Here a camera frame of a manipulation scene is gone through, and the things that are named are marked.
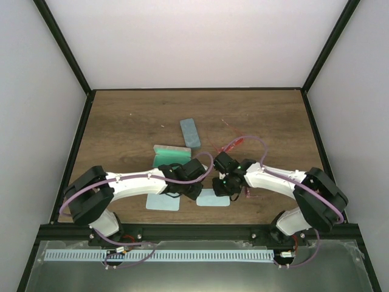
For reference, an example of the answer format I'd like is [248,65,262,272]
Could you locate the light blue cloth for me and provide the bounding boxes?
[145,193,180,211]
[196,189,230,207]

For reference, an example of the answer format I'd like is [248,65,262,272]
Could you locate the pink sunglasses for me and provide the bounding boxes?
[243,187,262,199]

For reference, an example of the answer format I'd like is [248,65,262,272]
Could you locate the green glasses case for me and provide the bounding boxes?
[153,145,191,167]

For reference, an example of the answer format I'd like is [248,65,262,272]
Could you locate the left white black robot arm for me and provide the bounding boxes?
[60,158,209,246]

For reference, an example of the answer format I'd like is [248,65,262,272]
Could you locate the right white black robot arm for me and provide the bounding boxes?
[212,152,348,245]

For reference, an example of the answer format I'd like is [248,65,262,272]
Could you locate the red sunglasses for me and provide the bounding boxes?
[206,119,244,153]

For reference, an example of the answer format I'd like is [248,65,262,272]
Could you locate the closed blue-grey glasses case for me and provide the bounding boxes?
[180,118,201,150]

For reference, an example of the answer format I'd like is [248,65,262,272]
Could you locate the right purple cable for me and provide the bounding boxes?
[223,135,346,270]

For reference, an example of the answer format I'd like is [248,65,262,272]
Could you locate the purple cable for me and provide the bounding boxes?
[59,151,214,271]
[223,135,346,270]

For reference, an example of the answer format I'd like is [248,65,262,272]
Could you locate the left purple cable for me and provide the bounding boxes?
[59,151,214,271]

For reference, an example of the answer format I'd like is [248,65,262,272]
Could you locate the light blue slotted cable duct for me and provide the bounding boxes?
[43,249,274,263]

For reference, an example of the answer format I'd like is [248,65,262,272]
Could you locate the black aluminium frame rail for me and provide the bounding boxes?
[39,223,359,244]

